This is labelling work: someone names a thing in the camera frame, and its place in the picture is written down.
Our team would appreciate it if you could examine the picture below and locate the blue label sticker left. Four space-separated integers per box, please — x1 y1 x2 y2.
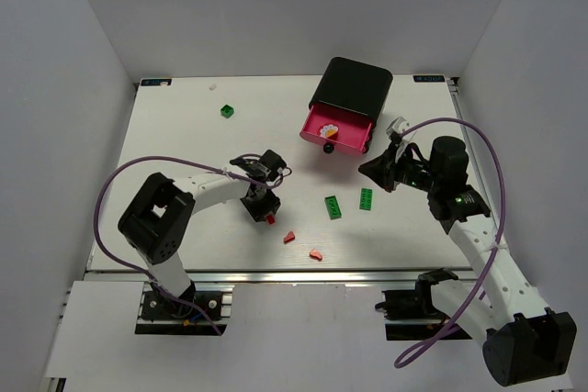
140 78 172 87

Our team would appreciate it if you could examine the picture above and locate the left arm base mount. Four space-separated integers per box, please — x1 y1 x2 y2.
135 285 232 337

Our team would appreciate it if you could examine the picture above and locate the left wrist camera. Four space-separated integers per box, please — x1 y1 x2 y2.
230 150 288 186

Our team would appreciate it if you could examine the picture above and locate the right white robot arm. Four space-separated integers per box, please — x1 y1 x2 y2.
358 136 577 386

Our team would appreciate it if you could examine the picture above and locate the black drawer housing box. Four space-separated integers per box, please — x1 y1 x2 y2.
309 57 393 125

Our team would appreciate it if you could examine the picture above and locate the blue label sticker right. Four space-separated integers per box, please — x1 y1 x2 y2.
413 74 446 83

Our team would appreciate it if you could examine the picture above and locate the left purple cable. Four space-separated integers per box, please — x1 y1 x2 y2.
93 151 295 336

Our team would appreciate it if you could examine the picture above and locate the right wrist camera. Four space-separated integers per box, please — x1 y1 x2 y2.
386 117 410 140

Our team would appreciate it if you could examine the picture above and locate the blue label sticker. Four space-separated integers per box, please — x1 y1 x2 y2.
413 74 446 83
140 78 172 87

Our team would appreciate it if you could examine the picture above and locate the red slope lego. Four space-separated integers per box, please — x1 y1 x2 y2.
283 231 296 244
309 249 322 261

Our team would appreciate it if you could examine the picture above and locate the pink drawer with black knob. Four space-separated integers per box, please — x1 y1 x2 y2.
300 103 375 156

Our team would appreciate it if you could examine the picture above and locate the small dark green lego cube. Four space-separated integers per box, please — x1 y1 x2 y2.
220 105 234 118

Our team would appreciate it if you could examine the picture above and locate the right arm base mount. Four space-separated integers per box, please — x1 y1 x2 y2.
374 269 458 342

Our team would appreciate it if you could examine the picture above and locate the long green lego brick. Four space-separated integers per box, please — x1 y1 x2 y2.
359 188 373 211
324 196 342 220

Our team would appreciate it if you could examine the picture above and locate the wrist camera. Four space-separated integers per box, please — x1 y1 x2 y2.
386 117 410 140
230 150 288 186

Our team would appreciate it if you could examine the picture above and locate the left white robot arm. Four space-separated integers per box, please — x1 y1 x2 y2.
118 150 288 307

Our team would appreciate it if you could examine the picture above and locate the red slope lego front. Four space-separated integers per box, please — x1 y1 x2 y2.
309 249 322 261

